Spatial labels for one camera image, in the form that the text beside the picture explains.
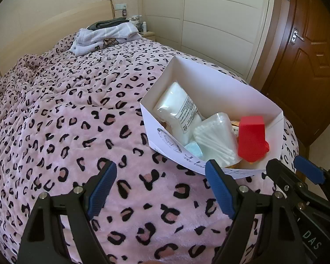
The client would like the red toy block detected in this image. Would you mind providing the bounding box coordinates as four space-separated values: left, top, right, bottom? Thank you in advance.
238 116 270 163

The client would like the clear cotton swab box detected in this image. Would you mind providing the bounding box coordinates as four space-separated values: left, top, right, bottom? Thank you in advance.
193 113 242 168

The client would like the white plastic wipes packet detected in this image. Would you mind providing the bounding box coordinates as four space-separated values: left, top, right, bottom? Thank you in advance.
154 82 201 136

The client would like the brown wooden door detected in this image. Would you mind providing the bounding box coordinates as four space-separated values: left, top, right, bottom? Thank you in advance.
262 0 330 147

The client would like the white cardboard box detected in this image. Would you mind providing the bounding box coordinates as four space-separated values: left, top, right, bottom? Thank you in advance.
140 56 284 179

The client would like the wooden nightstand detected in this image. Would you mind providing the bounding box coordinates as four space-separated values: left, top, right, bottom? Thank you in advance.
141 32 156 41

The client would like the beige wooden headboard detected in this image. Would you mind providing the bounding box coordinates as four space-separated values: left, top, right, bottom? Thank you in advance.
0 0 115 76

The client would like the white folded clothes pile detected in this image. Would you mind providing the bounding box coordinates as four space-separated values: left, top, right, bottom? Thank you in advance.
69 22 142 57

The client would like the dark folded garment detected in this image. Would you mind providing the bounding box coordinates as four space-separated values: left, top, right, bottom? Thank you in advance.
87 17 129 30

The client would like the silver door handle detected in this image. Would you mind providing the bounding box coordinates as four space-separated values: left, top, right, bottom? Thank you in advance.
290 29 305 45

